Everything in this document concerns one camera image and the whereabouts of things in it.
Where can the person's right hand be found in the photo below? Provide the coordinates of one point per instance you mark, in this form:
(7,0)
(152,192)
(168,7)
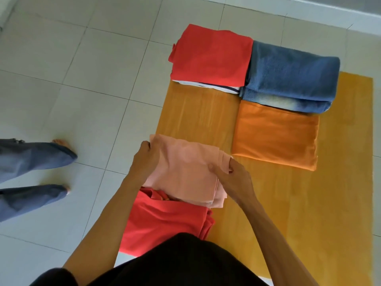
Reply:
(238,183)

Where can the person's left hand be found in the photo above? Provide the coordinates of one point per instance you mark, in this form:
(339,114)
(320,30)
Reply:
(143,160)

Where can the person's right thumb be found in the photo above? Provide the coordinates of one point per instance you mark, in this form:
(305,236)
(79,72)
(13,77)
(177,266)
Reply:
(216,170)

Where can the person's left fingers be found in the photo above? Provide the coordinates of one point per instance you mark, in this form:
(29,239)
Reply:
(152,151)

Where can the pink cloth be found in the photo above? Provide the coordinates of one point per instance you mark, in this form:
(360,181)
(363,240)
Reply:
(184,172)

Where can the person's right forearm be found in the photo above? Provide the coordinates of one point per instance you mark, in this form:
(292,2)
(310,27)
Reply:
(275,241)

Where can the person's left forearm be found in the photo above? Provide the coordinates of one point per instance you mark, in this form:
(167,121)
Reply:
(102,223)

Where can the folded orange cloth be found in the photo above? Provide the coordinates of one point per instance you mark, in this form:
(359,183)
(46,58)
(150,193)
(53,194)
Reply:
(275,135)

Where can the crumpled red cloth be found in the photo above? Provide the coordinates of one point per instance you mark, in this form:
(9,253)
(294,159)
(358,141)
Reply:
(162,224)

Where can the folded white striped cloth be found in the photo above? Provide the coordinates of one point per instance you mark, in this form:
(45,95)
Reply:
(208,86)

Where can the person's black clothing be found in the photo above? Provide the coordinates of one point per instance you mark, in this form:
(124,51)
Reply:
(181,263)

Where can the folded red cloth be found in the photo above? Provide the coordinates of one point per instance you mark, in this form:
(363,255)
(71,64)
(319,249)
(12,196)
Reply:
(211,55)

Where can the folded blue towel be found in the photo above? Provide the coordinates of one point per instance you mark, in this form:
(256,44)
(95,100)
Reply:
(290,75)

